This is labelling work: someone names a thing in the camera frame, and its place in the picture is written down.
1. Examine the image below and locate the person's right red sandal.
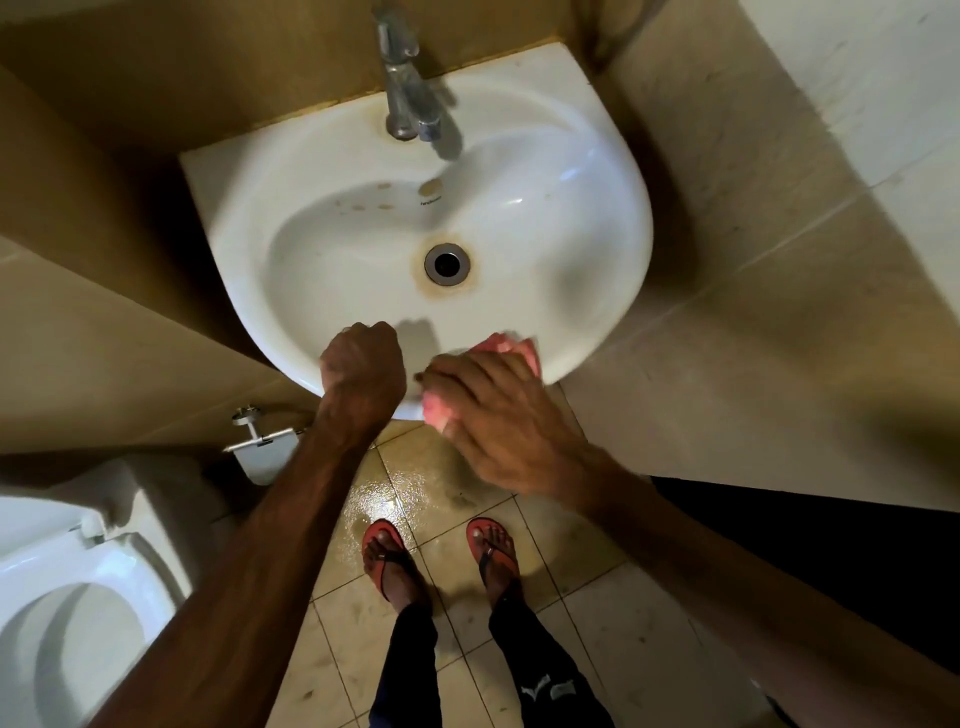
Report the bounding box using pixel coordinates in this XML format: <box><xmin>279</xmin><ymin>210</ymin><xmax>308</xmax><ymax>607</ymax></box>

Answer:
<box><xmin>466</xmin><ymin>517</ymin><xmax>523</xmax><ymax>601</ymax></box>

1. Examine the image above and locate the metal sink drain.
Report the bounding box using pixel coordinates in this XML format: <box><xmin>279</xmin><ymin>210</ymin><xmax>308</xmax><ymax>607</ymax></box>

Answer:
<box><xmin>423</xmin><ymin>242</ymin><xmax>472</xmax><ymax>288</ymax></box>

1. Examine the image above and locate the person's red sandal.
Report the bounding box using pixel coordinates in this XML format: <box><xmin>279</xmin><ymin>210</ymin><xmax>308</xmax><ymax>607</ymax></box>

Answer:
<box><xmin>466</xmin><ymin>517</ymin><xmax>523</xmax><ymax>601</ymax></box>
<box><xmin>361</xmin><ymin>518</ymin><xmax>421</xmax><ymax>605</ymax></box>

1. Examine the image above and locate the red checkered cloth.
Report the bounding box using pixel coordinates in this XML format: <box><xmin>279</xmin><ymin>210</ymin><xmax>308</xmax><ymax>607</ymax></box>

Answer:
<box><xmin>419</xmin><ymin>332</ymin><xmax>543</xmax><ymax>436</ymax></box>

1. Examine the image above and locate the person's left red sandal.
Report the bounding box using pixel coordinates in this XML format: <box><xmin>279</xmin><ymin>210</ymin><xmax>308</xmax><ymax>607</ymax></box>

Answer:
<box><xmin>361</xmin><ymin>518</ymin><xmax>421</xmax><ymax>605</ymax></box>

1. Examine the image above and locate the person's black trouser leg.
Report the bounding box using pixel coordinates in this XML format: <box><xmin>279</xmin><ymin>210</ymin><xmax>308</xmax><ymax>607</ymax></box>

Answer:
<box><xmin>367</xmin><ymin>592</ymin><xmax>444</xmax><ymax>728</ymax></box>
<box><xmin>488</xmin><ymin>584</ymin><xmax>616</xmax><ymax>728</ymax></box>

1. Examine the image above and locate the chrome toilet paper holder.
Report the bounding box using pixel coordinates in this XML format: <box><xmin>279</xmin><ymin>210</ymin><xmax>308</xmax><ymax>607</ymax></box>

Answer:
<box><xmin>222</xmin><ymin>404</ymin><xmax>305</xmax><ymax>487</ymax></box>

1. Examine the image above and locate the chrome faucet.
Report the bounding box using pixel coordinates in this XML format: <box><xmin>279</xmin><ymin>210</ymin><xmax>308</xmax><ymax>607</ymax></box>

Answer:
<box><xmin>372</xmin><ymin>7</ymin><xmax>445</xmax><ymax>144</ymax></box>

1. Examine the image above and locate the person's left black trouser leg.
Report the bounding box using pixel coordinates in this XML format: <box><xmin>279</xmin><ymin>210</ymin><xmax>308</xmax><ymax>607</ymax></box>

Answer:
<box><xmin>367</xmin><ymin>592</ymin><xmax>444</xmax><ymax>728</ymax></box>

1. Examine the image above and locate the person's left hand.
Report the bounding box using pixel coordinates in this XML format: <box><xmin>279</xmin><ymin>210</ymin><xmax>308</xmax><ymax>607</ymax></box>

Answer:
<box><xmin>318</xmin><ymin>320</ymin><xmax>408</xmax><ymax>436</ymax></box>

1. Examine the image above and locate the white toilet bowl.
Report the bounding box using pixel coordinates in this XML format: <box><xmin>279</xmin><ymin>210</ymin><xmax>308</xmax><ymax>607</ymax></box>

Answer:
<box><xmin>0</xmin><ymin>449</ymin><xmax>234</xmax><ymax>728</ymax></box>

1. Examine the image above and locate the person's left forearm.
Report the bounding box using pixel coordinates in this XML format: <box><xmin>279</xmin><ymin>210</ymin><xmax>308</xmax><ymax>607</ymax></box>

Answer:
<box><xmin>89</xmin><ymin>408</ymin><xmax>384</xmax><ymax>728</ymax></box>

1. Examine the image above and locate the person's right black trouser leg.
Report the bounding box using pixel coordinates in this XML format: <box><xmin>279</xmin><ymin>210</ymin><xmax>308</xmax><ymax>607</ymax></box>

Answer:
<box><xmin>488</xmin><ymin>584</ymin><xmax>616</xmax><ymax>728</ymax></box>

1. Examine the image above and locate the person's right hand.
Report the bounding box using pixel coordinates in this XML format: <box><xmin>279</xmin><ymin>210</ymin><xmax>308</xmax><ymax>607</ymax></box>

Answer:
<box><xmin>414</xmin><ymin>348</ymin><xmax>594</xmax><ymax>504</ymax></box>

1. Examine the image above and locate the person's right forearm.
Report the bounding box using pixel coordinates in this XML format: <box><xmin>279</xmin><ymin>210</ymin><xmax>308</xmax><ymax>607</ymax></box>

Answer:
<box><xmin>569</xmin><ymin>449</ymin><xmax>960</xmax><ymax>728</ymax></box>

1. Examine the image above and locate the white wash basin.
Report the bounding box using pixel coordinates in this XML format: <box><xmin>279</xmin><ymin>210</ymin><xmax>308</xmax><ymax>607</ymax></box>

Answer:
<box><xmin>178</xmin><ymin>41</ymin><xmax>655</xmax><ymax>421</ymax></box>

